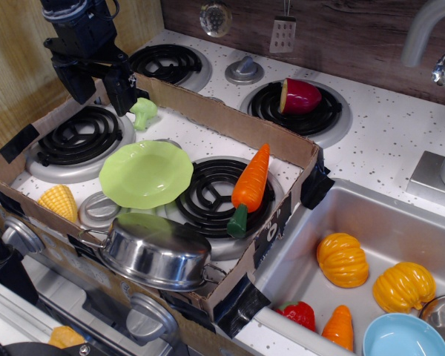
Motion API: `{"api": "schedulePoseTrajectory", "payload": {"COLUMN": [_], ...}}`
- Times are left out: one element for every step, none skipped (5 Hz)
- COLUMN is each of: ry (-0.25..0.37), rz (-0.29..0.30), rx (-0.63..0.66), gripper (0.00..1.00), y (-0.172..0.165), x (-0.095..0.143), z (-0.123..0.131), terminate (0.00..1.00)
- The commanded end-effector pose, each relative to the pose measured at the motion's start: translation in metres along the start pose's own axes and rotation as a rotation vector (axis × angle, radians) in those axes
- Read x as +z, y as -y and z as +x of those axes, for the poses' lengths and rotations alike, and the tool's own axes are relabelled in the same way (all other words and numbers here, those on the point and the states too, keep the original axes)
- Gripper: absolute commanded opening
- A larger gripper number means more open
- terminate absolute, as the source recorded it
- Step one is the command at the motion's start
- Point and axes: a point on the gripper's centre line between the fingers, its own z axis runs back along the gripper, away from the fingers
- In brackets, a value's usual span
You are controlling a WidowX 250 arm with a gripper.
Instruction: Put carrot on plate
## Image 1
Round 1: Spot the light blue bowl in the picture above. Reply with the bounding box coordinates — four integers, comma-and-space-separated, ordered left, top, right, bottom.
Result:
362, 313, 445, 356

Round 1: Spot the red toy apple half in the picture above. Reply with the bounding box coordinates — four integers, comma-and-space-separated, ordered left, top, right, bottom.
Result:
280, 78, 322, 115

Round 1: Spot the black burner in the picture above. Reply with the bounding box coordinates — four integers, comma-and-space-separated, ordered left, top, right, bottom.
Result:
158, 156, 283, 261
26, 105, 136, 184
129, 44, 212, 93
240, 80, 353, 148

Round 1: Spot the left orange toy pumpkin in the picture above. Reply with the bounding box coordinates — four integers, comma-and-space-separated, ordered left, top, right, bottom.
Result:
317, 233, 369, 289

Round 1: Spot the hanging metal spatula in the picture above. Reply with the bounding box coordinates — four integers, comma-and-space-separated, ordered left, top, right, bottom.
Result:
269, 1, 297, 54

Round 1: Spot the right orange toy pumpkin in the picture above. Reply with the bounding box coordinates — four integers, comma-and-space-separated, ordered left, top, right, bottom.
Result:
372, 262, 437, 314

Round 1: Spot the grey stove knob front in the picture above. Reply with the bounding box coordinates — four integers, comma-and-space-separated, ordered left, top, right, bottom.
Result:
78, 191, 122, 231

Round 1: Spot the orange toy carrot green top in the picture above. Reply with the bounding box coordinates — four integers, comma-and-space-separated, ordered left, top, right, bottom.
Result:
227, 143, 270, 239

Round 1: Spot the small orange toy carrot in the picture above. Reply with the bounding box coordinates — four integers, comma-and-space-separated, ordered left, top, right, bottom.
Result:
322, 305, 354, 352

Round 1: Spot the left grey oven knob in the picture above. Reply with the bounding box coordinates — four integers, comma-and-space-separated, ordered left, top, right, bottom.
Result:
1, 216, 45, 256

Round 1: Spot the orange toy pumpkin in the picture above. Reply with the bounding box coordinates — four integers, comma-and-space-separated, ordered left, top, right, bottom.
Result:
372, 262, 437, 314
317, 233, 369, 289

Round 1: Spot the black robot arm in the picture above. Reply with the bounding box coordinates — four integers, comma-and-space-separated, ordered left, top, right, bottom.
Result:
42, 1, 138, 116

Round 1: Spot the grey stove knob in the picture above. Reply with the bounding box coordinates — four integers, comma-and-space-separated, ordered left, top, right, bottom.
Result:
225, 56, 265, 85
78, 191, 122, 231

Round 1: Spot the back right black burner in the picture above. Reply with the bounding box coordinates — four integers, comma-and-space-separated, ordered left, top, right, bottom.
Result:
240, 80, 353, 148

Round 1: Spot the grey oven knob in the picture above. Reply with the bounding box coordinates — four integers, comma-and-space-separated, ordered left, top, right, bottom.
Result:
126, 293, 178, 344
1, 216, 45, 256

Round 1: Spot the right grey oven knob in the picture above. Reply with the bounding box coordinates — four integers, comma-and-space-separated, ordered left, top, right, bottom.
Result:
126, 293, 178, 344

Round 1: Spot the green toy broccoli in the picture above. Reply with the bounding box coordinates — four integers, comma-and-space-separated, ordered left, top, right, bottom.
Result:
130, 97, 158, 131

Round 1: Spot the yellow toy below stove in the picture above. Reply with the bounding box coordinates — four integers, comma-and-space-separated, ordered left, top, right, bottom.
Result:
47, 326, 86, 349

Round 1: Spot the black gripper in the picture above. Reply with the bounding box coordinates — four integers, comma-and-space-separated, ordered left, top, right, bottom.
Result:
44, 36, 137, 116

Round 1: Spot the grey stove knob back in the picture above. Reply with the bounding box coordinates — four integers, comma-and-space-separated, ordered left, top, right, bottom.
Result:
225, 56, 265, 85

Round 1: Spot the brown cardboard fence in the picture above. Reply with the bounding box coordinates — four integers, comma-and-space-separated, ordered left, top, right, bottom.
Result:
0, 75, 321, 337

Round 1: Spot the back left black burner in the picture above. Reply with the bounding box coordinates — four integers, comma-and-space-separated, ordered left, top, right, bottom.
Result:
129, 44, 212, 93

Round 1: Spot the grey sink faucet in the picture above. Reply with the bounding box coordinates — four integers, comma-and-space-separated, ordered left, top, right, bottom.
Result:
400, 0, 445, 67

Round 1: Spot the light green plastic plate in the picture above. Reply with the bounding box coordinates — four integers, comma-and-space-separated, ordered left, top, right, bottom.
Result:
99, 140, 194, 210

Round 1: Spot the yellow toy corn cob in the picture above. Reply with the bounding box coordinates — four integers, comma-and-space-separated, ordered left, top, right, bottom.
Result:
38, 185, 78, 223

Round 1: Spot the stainless steel pot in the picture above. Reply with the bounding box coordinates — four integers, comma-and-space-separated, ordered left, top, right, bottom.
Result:
76, 212, 227, 292

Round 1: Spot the red toy strawberry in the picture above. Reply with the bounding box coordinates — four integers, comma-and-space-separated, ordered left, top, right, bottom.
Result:
274, 301, 316, 332

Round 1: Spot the front left black burner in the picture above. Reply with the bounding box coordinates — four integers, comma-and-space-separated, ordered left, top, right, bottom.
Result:
26, 105, 136, 184

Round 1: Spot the front right black burner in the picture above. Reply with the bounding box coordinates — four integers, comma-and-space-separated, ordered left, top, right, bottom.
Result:
158, 156, 283, 261

